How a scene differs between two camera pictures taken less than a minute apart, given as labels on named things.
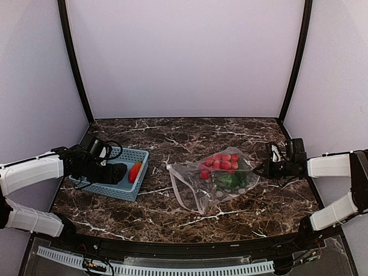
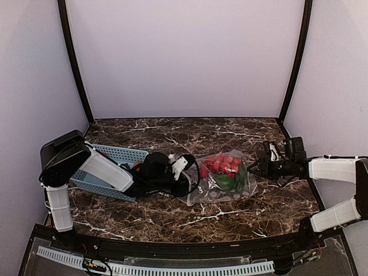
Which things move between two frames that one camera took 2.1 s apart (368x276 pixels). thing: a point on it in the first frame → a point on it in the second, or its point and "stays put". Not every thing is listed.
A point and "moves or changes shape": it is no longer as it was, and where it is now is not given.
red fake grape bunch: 227,163 stays put
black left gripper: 110,176 → 182,187
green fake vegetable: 237,180 stays put
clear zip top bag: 199,183 moves or changes shape
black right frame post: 305,31 stays put
